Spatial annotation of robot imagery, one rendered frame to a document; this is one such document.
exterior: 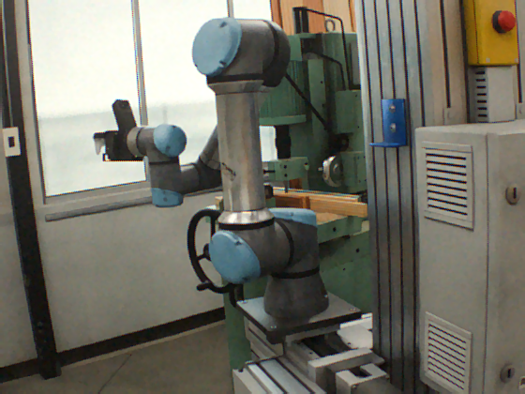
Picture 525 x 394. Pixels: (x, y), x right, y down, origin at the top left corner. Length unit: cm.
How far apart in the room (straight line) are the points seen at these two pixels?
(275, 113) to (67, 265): 153
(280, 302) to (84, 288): 199
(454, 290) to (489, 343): 11
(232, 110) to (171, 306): 237
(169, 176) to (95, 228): 181
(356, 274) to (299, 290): 87
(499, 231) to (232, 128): 56
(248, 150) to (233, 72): 16
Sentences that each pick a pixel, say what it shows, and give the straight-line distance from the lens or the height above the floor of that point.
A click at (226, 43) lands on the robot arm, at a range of 117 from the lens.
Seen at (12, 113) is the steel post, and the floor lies 133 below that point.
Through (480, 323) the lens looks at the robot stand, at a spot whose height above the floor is 93.
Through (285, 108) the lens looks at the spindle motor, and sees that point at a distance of 210.
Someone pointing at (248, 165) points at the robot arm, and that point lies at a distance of 121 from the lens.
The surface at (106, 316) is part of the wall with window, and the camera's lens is 332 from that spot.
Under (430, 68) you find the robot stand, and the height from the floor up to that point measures 133.
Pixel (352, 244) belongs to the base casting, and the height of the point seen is 77.
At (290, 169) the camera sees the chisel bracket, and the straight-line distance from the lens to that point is 216.
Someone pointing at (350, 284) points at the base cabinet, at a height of 63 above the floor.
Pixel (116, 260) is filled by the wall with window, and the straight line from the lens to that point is 327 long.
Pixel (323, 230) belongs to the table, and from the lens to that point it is 190.
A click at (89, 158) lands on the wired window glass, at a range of 324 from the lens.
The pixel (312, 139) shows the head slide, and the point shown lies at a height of 113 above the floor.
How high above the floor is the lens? 130
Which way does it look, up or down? 9 degrees down
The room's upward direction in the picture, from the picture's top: 4 degrees counter-clockwise
